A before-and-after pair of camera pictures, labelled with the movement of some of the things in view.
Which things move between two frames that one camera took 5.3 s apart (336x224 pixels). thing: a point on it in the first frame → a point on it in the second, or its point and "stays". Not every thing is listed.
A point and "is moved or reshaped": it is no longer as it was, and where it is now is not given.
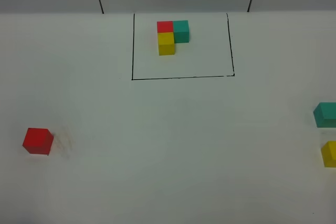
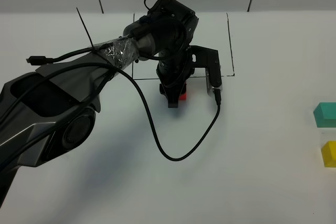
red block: [38, 140] is moved or reshaped
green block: [325, 115] stays
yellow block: [328, 152] stays
